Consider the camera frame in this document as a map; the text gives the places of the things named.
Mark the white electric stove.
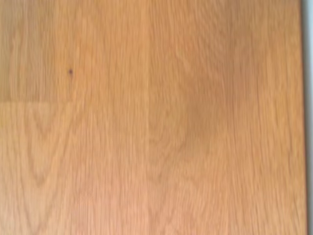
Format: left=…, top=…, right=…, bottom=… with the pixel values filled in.
left=301, top=0, right=313, bottom=235

